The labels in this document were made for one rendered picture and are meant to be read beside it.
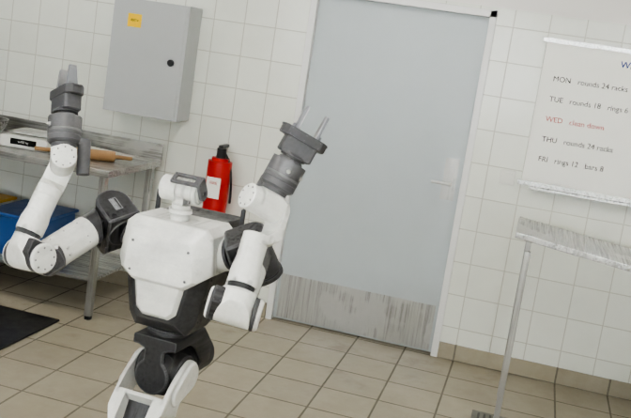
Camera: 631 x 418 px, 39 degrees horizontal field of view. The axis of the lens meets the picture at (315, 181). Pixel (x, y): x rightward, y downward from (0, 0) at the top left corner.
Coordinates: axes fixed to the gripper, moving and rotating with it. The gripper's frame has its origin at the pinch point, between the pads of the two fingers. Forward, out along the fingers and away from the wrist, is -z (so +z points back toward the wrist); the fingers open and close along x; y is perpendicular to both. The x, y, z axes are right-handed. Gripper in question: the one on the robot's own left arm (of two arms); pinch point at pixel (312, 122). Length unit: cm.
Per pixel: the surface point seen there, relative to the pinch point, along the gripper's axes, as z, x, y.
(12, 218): 100, 66, 345
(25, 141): 56, 82, 341
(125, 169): 41, 24, 317
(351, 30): -96, -51, 312
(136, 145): 26, 24, 368
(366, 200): -12, -110, 313
